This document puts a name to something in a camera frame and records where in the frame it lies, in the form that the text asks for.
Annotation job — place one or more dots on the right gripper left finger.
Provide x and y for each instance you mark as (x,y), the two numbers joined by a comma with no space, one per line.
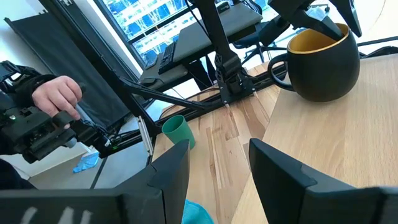
(174,174)

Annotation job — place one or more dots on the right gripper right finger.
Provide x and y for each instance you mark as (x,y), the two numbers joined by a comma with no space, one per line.
(295,193)

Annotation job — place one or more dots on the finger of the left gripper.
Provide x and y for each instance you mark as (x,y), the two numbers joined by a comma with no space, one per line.
(349,15)
(317,26)

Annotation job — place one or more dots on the green plastic cup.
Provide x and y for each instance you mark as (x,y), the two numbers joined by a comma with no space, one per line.
(178,130)

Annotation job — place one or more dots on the black mug yellow interior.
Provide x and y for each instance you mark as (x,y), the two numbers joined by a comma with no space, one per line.
(323,74)

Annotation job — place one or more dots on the person's forearm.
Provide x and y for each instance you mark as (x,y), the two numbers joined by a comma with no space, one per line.
(25,93)

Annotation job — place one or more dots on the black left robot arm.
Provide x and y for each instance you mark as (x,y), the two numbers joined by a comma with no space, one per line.
(230,68)

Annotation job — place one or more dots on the wooden shelf black legs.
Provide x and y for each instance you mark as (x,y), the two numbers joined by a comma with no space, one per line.
(326,140)

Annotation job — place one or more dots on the blue microfibre cloth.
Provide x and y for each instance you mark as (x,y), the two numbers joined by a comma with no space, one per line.
(196,214)

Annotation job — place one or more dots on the white strip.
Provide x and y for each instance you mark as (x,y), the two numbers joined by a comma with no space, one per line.
(145,135)

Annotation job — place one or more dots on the black office chair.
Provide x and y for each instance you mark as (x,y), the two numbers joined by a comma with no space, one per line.
(245,43)

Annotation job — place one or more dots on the grey desk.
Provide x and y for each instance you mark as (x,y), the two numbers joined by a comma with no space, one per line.
(211,34)

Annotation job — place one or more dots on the blue crumpled rag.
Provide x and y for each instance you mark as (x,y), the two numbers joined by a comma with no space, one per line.
(87,161)

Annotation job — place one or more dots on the black computer mouse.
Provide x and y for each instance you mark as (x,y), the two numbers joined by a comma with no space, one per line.
(148,81)

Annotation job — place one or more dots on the black keyboard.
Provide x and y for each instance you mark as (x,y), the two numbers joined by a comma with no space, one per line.
(168,57)

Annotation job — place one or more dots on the person's hand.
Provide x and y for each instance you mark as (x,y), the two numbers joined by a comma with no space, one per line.
(56,93)

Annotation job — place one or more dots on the black partition panel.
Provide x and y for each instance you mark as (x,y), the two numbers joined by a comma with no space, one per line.
(77,62)

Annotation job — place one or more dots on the black aluminium table frame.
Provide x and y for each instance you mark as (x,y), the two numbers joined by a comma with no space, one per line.
(192,112)

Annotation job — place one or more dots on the window with black frame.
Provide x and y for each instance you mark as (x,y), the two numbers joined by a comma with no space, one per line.
(146,15)

